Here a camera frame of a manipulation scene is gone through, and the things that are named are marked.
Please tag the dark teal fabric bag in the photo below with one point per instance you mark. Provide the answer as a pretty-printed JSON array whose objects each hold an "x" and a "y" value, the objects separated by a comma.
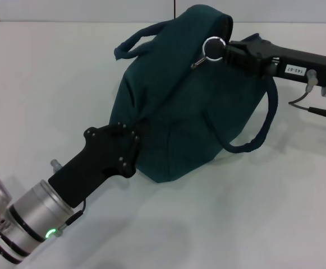
[{"x": 193, "y": 112}]

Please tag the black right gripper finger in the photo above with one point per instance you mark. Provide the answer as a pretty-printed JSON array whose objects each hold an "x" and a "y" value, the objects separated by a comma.
[
  {"x": 230, "y": 47},
  {"x": 241, "y": 63}
]

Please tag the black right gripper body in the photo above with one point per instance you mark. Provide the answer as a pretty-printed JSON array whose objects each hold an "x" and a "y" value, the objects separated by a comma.
[{"x": 291, "y": 61}]

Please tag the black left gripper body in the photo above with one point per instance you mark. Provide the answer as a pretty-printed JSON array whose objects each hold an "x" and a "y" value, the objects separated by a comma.
[{"x": 101, "y": 162}]

